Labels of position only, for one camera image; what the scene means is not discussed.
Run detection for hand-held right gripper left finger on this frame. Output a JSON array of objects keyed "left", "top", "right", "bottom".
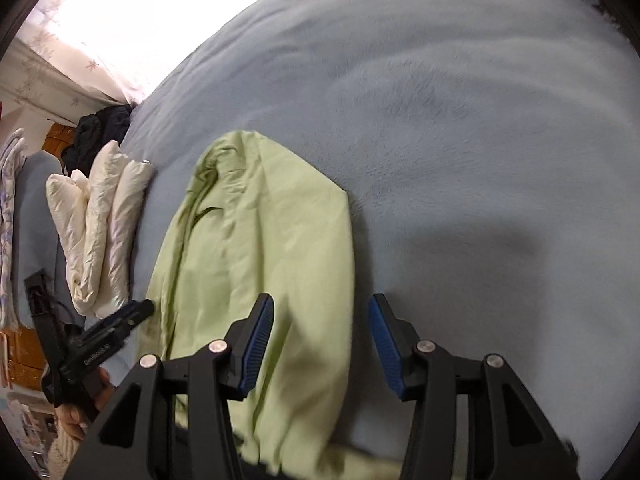
[{"left": 65, "top": 294, "right": 276, "bottom": 480}]

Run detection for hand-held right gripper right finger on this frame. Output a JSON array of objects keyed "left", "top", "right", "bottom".
[{"left": 369, "top": 294, "right": 581, "bottom": 480}]

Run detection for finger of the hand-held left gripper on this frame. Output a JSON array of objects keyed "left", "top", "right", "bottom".
[{"left": 82, "top": 299, "right": 157, "bottom": 347}]

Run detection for green and black jacket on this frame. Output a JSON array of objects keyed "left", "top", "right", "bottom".
[{"left": 135, "top": 130, "right": 403, "bottom": 480}]

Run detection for person's left hand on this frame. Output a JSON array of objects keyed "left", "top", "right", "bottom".
[{"left": 54, "top": 367, "right": 118, "bottom": 443}]

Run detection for orange wooden headboard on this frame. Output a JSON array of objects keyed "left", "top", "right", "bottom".
[{"left": 0, "top": 122, "right": 80, "bottom": 391}]

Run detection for cream puffer jacket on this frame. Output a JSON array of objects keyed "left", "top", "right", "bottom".
[{"left": 45, "top": 140, "right": 157, "bottom": 319}]

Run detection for grey blue pillows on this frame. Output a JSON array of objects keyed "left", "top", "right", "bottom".
[{"left": 12, "top": 152, "right": 88, "bottom": 333}]

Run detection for floral quilt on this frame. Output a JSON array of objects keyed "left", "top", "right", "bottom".
[{"left": 0, "top": 127, "right": 27, "bottom": 331}]

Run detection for black knit garment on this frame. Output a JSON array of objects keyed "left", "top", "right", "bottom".
[{"left": 61, "top": 104, "right": 135, "bottom": 175}]

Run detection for grey-blue bed blanket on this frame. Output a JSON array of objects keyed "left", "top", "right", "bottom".
[{"left": 85, "top": 0, "right": 640, "bottom": 480}]

